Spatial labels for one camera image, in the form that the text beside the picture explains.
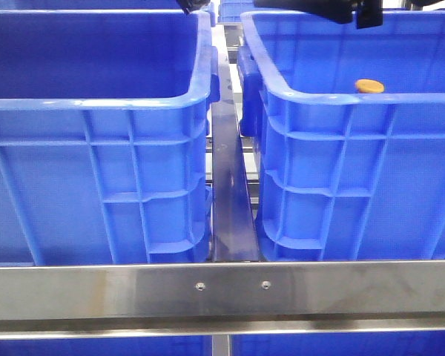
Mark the blue target bin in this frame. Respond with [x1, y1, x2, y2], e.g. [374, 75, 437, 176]
[238, 10, 445, 261]

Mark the steel shelf divider bar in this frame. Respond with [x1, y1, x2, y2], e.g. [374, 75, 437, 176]
[211, 25, 260, 262]

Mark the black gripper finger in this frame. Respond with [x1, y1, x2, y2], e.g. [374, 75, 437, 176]
[177, 0, 210, 14]
[254, 0, 356, 24]

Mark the blue bin with buttons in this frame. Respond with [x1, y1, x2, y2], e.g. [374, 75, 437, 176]
[0, 10, 220, 267]

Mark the far back blue bin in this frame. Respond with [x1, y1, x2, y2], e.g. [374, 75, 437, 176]
[218, 0, 254, 23]

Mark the yellow mushroom push button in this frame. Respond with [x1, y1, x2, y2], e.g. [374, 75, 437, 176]
[355, 79, 385, 93]

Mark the lower left blue bin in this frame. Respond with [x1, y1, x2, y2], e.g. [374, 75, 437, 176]
[0, 336, 212, 355]

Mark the steel shelf front rail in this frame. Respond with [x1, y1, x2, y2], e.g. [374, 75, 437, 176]
[0, 260, 445, 340]

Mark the lower right blue bin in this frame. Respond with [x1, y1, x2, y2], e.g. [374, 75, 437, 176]
[232, 331, 445, 355]

